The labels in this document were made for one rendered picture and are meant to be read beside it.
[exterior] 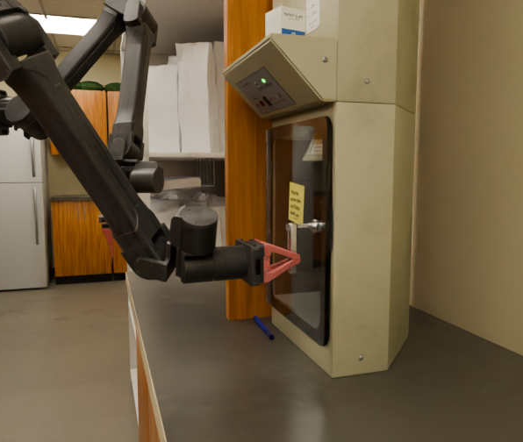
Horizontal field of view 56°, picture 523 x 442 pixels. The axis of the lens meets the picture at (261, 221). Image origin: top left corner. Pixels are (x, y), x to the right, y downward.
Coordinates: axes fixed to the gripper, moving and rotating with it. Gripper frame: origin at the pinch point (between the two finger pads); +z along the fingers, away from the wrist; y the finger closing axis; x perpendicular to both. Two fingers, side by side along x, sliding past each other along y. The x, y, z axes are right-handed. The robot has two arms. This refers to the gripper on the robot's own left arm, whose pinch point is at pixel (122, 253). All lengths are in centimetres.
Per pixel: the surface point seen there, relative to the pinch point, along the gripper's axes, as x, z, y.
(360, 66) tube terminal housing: -46, -36, 36
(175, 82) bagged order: 92, -57, 27
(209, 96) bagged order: 80, -50, 39
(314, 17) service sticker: -37, -46, 32
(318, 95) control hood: -46, -31, 29
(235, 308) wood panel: -8.3, 13.4, 25.2
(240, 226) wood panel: -8.6, -6.2, 26.6
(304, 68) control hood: -46, -35, 27
